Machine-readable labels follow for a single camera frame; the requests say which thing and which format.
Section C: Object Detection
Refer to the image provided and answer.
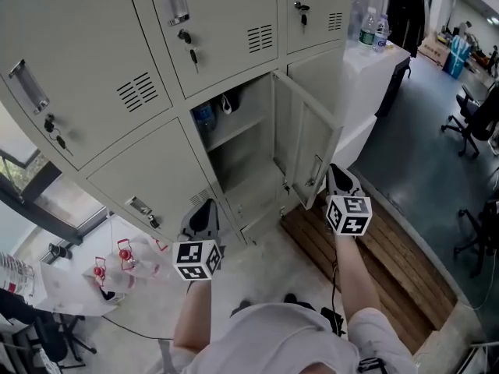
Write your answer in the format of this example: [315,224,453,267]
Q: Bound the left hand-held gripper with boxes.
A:
[172,199,224,283]

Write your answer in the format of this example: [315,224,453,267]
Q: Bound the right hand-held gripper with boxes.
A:
[325,164,373,237]

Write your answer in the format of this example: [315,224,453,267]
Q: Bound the locker door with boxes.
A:
[271,69,345,210]

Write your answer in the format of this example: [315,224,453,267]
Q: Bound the grey metal locker cabinet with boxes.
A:
[0,0,354,248]

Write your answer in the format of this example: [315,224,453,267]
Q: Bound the person's left forearm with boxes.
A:
[172,278,214,353]

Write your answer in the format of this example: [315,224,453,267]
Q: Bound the person's right forearm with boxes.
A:
[333,233,381,319]

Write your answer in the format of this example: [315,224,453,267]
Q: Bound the white side cabinet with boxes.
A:
[332,40,412,171]

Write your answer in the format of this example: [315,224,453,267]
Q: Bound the wooden step platform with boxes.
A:
[280,168,460,357]

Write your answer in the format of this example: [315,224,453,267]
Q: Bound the black and white shoe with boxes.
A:
[98,286,126,304]

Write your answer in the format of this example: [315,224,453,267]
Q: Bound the black waist device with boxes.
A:
[299,301,349,339]

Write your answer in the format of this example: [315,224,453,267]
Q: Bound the person's white shirt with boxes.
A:
[154,301,420,374]

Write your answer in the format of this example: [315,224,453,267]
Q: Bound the small black cup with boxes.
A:
[48,242,74,261]

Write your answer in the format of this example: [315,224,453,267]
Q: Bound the white low table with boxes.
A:
[37,260,128,316]

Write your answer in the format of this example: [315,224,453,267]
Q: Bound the blue label water bottle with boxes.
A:
[373,13,391,53]

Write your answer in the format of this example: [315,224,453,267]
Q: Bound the green label water bottle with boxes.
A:
[357,7,377,49]

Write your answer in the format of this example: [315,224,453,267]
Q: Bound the cardboard box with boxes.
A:
[418,32,452,69]

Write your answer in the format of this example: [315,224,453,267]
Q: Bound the black framed window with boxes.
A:
[0,145,111,248]

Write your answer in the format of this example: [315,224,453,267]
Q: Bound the blue and white bag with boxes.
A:
[441,34,473,80]

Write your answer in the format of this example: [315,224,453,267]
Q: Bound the black hanging clothes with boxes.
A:
[385,0,430,58]

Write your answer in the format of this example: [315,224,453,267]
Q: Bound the large clear red label jug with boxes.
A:
[0,250,37,298]

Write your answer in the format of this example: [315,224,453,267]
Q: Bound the black office chair with clothes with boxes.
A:
[0,288,98,374]

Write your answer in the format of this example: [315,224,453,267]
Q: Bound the white metal rack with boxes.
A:
[469,340,499,374]

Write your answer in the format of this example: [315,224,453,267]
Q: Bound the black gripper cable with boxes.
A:
[329,243,342,312]

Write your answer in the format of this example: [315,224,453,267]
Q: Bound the black floor cable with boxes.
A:
[100,312,175,342]

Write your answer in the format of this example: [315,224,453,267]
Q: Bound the black strap buckle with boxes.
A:
[356,357,390,374]

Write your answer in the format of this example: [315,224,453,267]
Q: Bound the white floor cable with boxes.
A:
[466,277,499,312]

